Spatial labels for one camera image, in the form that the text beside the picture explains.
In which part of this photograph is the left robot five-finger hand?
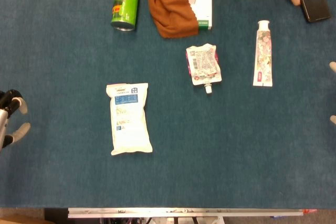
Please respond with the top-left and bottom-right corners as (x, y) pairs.
(0, 89), (32, 154)

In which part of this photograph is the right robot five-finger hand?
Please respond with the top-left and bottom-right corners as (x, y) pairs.
(329, 61), (336, 125)

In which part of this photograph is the black smartphone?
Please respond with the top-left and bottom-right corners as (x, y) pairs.
(298, 0), (332, 23)

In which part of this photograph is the white snack bag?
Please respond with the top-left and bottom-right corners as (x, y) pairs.
(106, 82), (153, 156)

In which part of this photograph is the floral toothpaste tube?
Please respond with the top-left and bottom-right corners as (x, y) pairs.
(252, 19), (274, 88)

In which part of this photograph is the brown cardboard box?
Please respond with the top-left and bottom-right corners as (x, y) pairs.
(0, 214), (53, 224)

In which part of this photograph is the white spout pouch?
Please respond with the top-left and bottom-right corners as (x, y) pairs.
(185, 43), (223, 94)

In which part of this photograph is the brown cloth towel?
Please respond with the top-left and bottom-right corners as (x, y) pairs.
(145, 0), (200, 39)

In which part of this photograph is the green chips can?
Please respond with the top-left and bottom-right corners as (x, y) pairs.
(110, 0), (142, 32)

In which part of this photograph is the aluminium table edge rail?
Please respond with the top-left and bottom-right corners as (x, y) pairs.
(67, 207), (306, 219)

